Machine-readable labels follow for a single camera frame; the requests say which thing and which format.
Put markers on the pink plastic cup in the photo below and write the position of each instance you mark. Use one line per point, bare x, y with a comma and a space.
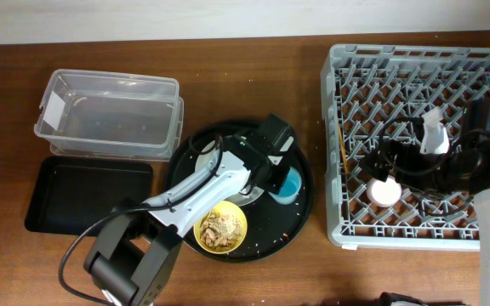
384, 193

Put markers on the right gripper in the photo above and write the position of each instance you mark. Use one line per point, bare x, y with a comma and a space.
407, 152

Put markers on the food scraps in bowl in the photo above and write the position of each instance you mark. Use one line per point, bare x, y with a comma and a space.
220, 232

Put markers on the blue plastic cup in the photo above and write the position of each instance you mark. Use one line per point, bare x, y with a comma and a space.
290, 188

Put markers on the round black serving tray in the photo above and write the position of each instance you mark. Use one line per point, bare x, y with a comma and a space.
271, 226

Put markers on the clear plastic storage bin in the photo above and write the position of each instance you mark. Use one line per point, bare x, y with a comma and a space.
111, 115

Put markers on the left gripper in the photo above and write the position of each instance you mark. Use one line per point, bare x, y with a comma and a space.
276, 182

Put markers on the black rectangular tray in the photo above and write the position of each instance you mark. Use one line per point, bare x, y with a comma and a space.
72, 193

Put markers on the grey plate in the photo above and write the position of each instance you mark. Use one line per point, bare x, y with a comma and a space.
204, 155

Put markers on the grey dishwasher rack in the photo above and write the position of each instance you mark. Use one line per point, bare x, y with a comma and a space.
365, 86

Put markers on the yellow bowl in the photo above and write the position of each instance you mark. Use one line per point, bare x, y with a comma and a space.
224, 207

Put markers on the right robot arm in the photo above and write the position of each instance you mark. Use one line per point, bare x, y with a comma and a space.
464, 168

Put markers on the wooden chopstick in rack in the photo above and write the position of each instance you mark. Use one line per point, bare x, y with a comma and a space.
342, 150

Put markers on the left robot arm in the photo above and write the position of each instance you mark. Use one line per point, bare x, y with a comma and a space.
136, 248

